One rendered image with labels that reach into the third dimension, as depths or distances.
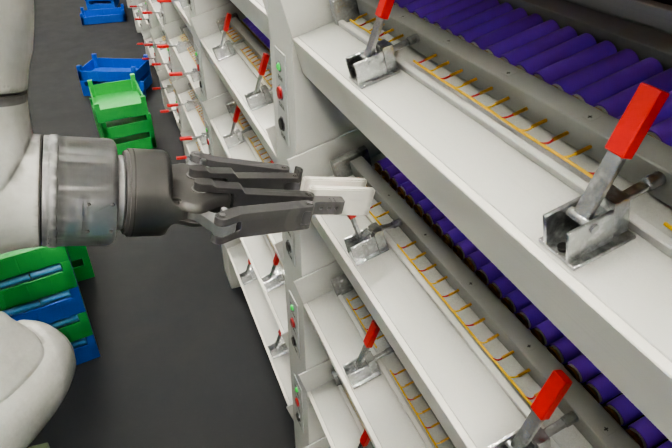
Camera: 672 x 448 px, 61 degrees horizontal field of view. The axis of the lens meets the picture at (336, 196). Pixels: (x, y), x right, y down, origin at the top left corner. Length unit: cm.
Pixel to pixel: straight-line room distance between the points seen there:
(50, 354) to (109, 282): 85
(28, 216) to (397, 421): 46
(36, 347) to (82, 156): 60
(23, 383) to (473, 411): 71
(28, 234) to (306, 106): 35
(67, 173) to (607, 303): 37
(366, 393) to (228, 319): 95
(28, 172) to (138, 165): 8
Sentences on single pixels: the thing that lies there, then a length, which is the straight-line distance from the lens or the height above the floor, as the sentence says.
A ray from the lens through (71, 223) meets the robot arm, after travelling 47.
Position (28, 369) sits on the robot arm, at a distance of 102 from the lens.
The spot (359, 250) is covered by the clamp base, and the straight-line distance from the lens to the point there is 61.
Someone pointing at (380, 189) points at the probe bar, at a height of 80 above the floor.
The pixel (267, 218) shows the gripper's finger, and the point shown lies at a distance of 49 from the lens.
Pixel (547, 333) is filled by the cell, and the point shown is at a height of 80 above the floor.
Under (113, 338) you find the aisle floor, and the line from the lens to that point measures 169.
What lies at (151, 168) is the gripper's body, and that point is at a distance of 48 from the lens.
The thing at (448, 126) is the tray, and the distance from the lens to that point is 43.
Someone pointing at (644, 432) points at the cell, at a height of 80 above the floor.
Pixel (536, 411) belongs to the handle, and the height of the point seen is 82.
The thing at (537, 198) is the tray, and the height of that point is 96.
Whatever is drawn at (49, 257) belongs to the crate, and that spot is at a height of 34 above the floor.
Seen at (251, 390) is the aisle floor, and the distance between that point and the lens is 148.
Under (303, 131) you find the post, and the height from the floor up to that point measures 84.
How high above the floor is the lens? 114
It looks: 33 degrees down
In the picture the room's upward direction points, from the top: straight up
